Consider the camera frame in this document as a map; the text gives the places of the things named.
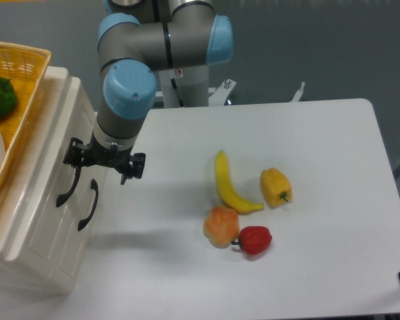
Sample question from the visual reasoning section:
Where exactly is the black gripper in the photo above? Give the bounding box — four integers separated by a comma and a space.
63, 137, 146, 185

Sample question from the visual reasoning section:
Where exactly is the yellow banana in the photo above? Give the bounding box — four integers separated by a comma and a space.
215, 150, 264, 215

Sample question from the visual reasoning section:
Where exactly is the orange bread roll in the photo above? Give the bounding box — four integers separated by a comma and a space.
203, 206, 240, 249

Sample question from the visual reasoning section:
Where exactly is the yellow bell pepper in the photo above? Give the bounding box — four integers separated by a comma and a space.
260, 167, 293, 207

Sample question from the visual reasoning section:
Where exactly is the yellow woven basket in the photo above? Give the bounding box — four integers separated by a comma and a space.
0, 42, 51, 190

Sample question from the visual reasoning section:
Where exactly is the white drawer cabinet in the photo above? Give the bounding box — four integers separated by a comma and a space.
0, 67, 107, 293

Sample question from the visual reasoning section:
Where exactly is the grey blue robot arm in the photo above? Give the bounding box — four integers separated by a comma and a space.
64, 1, 233, 180

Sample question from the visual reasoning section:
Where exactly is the red bell pepper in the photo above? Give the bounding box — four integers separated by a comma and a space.
231, 226, 273, 255

